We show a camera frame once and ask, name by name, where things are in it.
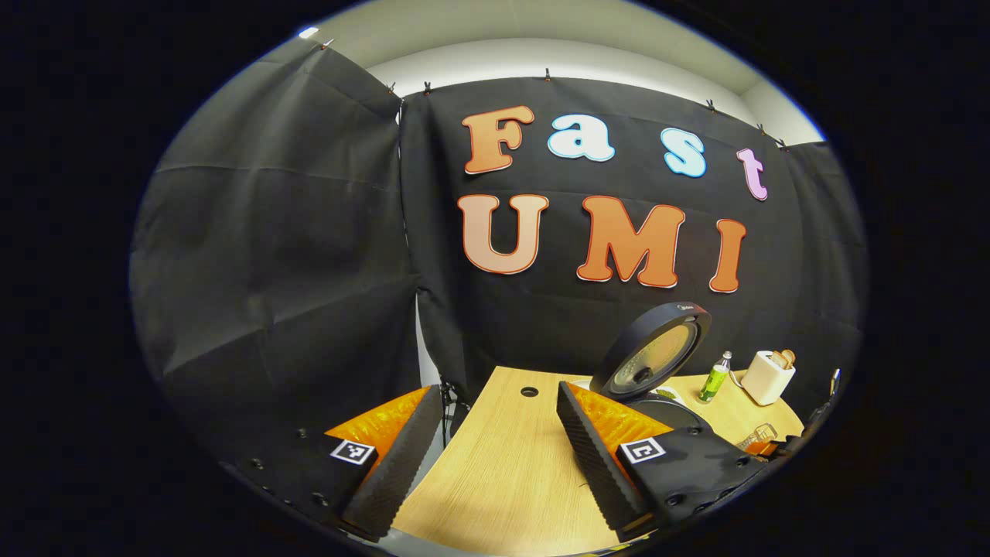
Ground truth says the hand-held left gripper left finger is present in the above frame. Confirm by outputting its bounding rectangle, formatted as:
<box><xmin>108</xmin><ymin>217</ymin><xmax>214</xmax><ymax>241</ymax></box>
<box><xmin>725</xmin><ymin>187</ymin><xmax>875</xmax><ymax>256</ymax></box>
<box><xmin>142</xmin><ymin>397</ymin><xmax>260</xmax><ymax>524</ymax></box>
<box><xmin>220</xmin><ymin>384</ymin><xmax>443</xmax><ymax>542</ymax></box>

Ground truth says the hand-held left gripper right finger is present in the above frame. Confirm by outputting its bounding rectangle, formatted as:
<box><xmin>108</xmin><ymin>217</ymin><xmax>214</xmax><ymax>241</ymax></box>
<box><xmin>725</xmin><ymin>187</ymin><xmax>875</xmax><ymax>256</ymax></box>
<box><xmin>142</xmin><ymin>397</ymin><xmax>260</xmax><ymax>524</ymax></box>
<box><xmin>557</xmin><ymin>381</ymin><xmax>774</xmax><ymax>542</ymax></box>

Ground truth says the dark grey rice cooker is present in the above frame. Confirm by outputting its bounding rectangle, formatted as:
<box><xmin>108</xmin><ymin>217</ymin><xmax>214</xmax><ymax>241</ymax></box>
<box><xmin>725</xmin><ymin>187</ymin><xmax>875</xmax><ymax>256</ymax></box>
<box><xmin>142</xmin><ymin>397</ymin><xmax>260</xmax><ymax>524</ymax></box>
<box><xmin>590</xmin><ymin>302</ymin><xmax>712</xmax><ymax>436</ymax></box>

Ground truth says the green drink bottle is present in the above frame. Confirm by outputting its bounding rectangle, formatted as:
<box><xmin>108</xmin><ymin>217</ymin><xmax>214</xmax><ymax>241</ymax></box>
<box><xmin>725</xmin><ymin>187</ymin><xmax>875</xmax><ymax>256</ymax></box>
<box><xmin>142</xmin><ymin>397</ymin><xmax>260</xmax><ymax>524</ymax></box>
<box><xmin>698</xmin><ymin>350</ymin><xmax>732</xmax><ymax>404</ymax></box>

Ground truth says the white toaster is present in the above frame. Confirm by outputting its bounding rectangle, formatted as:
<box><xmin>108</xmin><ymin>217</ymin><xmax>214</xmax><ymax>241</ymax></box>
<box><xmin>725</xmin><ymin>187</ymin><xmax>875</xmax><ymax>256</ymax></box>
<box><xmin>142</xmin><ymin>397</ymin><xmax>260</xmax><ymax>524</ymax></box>
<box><xmin>741</xmin><ymin>350</ymin><xmax>796</xmax><ymax>406</ymax></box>

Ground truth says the black backdrop cloth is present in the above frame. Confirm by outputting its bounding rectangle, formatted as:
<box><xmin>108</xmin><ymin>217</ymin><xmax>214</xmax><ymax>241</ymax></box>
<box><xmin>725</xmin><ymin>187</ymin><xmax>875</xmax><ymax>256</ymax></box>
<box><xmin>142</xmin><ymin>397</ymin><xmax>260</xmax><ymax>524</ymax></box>
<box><xmin>130</xmin><ymin>43</ymin><xmax>867</xmax><ymax>480</ymax></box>

